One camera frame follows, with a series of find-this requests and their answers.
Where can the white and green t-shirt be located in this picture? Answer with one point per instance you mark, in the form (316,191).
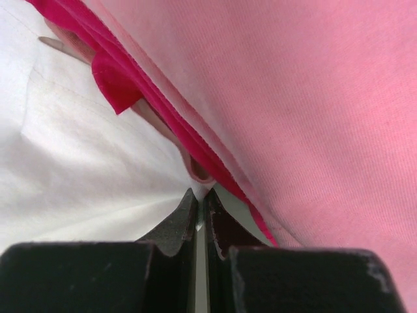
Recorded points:
(72,169)

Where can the red t-shirt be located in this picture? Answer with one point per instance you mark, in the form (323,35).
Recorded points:
(126,86)

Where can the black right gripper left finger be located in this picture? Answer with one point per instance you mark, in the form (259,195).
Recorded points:
(155,273)

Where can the pink t-shirt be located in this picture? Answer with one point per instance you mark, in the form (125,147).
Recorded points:
(311,106)

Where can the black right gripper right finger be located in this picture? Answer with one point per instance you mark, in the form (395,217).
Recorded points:
(246,275)

